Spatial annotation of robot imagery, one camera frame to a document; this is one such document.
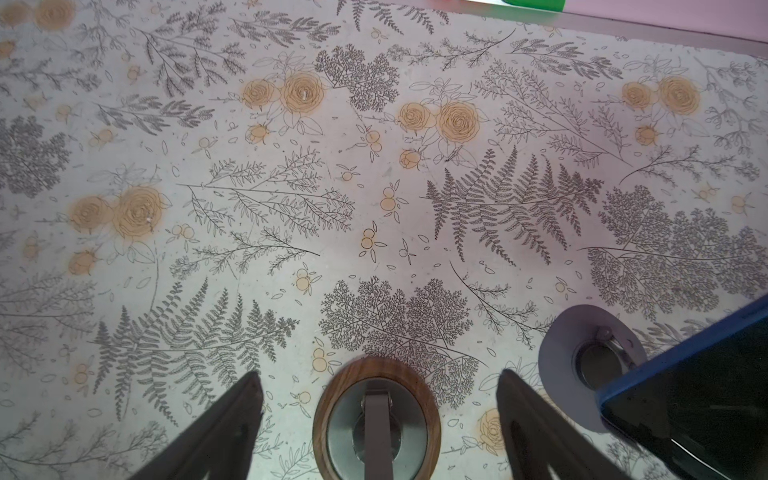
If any grey stand under reflective phone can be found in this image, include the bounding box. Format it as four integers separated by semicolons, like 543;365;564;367
538;304;647;433

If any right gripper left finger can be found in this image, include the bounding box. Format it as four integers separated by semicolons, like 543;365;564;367
132;371;264;479

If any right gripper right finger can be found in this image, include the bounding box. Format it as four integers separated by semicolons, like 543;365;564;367
496;369;628;479

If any reflective phone blue edge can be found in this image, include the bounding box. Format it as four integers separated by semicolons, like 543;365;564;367
597;298;767;479

